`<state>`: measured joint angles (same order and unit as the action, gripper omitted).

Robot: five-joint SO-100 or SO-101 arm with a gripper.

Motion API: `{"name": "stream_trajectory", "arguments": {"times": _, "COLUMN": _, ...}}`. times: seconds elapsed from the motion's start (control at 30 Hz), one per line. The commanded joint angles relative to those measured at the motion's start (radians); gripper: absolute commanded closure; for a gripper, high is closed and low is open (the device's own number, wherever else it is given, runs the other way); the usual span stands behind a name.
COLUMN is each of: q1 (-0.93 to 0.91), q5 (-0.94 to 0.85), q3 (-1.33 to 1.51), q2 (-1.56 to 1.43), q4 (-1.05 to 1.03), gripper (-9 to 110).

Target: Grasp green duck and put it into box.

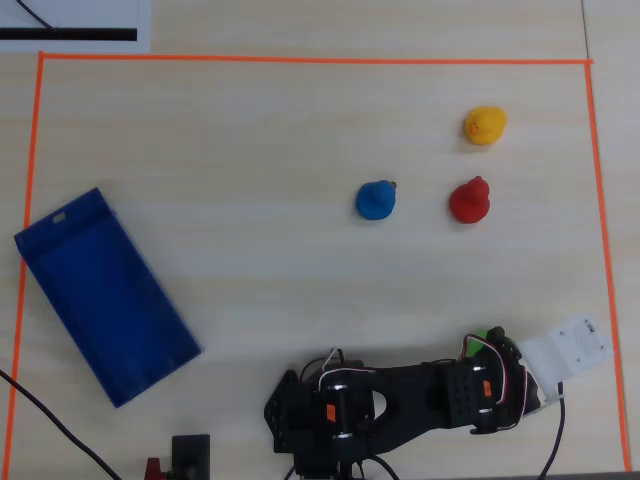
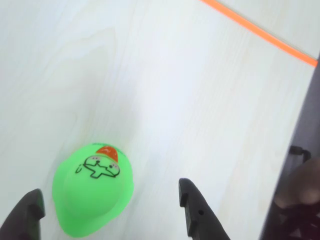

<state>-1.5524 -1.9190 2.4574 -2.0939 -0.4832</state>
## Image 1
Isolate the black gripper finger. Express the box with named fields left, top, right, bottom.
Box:
left=487, top=325, right=524, bottom=361

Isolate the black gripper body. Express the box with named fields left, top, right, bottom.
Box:
left=467, top=348, right=545, bottom=436

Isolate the red rubber duck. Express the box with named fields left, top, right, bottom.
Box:
left=448, top=175, right=491, bottom=225

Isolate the blue rubber duck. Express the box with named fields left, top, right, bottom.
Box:
left=355, top=179, right=400, bottom=221

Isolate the yellow rubber duck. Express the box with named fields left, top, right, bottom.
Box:
left=464, top=105, right=508, bottom=147

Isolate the blue plastic box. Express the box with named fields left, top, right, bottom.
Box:
left=13, top=187, right=203, bottom=409

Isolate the orange tape strip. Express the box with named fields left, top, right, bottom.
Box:
left=38, top=51, right=595, bottom=66
left=583, top=59, right=634, bottom=474
left=2, top=51, right=46, bottom=480

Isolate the white paper with black bar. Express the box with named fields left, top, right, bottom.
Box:
left=0, top=0, right=151, bottom=53

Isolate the black camera cable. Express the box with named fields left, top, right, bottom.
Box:
left=538, top=382, right=569, bottom=480

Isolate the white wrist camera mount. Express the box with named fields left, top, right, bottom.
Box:
left=517, top=312, right=615, bottom=404

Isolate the black base cable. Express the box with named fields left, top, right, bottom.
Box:
left=367, top=453, right=401, bottom=480

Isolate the thick black cable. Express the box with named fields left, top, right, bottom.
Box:
left=0, top=368, right=122, bottom=480

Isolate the thin black cable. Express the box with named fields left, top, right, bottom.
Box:
left=16, top=0, right=59, bottom=34

